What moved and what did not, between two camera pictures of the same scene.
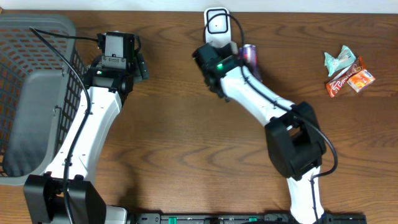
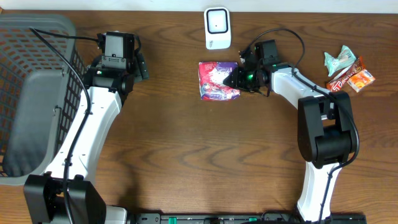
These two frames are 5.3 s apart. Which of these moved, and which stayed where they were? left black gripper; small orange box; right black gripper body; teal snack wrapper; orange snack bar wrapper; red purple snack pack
Moved: red purple snack pack; right black gripper body
Stayed: teal snack wrapper; orange snack bar wrapper; left black gripper; small orange box
